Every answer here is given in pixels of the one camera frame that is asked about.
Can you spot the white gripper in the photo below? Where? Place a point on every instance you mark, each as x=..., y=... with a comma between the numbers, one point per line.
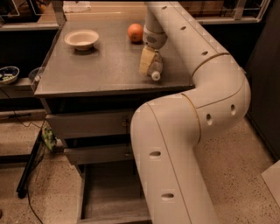
x=154, y=38

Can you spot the blue plastic bottle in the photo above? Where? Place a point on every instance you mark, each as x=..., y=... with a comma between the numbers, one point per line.
x=156, y=67

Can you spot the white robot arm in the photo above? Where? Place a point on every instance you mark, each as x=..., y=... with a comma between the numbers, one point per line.
x=165, y=130

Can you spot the grey drawer cabinet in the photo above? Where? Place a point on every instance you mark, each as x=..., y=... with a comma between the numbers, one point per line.
x=104, y=78

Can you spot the middle grey drawer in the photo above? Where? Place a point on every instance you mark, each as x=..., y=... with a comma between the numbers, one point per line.
x=99, y=154

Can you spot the grey drawer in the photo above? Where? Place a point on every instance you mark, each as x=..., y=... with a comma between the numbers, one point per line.
x=99, y=154
x=90, y=124
x=111, y=193

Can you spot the top grey drawer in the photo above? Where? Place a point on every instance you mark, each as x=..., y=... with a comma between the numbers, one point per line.
x=90, y=124

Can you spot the bottom grey drawer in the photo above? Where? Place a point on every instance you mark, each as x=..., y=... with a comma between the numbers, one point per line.
x=111, y=193

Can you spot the orange fruit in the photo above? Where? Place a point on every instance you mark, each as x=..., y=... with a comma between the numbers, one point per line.
x=135, y=33

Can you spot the cream paper bowl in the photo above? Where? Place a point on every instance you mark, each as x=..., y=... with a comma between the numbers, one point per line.
x=81, y=40

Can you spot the white cloth on back table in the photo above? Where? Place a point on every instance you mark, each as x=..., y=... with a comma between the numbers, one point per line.
x=76, y=6

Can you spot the clear plastic container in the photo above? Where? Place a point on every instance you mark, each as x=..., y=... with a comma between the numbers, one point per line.
x=36, y=74

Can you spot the green power strip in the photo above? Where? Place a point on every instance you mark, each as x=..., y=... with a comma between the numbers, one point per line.
x=49, y=139

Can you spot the blue patterned bowl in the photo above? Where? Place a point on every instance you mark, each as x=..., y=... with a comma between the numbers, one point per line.
x=8, y=74

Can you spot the black floor stand leg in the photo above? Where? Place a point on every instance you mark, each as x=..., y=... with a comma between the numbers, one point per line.
x=22, y=185

